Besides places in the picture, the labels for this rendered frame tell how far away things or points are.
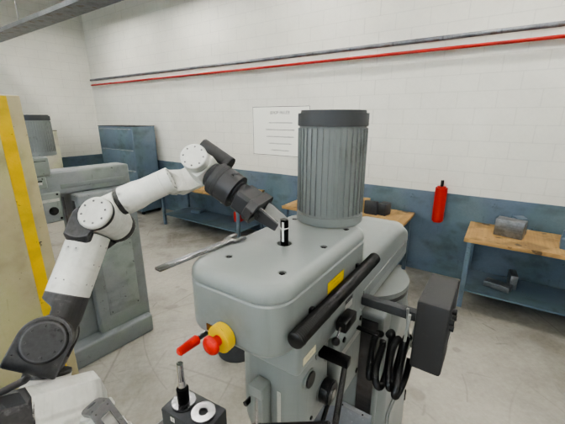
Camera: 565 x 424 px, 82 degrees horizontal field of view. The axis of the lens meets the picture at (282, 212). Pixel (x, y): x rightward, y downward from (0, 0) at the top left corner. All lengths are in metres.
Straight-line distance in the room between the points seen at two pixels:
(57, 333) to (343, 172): 0.74
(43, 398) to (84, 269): 0.25
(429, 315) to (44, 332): 0.88
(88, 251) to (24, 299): 1.57
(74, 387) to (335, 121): 0.83
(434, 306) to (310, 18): 5.16
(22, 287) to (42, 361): 1.58
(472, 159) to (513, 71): 1.05
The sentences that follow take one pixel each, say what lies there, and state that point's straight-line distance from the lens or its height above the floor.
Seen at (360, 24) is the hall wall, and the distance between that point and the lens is 5.35.
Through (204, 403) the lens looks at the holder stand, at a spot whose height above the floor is 1.14.
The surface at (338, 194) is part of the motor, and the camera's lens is 0.90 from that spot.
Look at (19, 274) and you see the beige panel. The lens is 2.36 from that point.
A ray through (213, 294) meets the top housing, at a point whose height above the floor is 1.84.
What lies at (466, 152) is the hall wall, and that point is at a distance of 4.86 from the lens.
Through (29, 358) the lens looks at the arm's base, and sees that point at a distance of 0.83.
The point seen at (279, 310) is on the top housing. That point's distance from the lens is 0.63.
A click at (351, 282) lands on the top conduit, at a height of 1.80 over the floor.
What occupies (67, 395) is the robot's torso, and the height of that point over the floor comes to 1.66.
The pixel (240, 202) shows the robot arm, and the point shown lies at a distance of 0.78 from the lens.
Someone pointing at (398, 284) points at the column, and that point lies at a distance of 1.38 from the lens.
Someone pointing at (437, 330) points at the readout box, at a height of 1.66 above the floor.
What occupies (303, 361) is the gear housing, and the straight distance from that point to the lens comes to 0.80.
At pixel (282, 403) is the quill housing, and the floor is 1.50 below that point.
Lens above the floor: 2.19
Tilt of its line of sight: 16 degrees down
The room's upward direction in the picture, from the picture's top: straight up
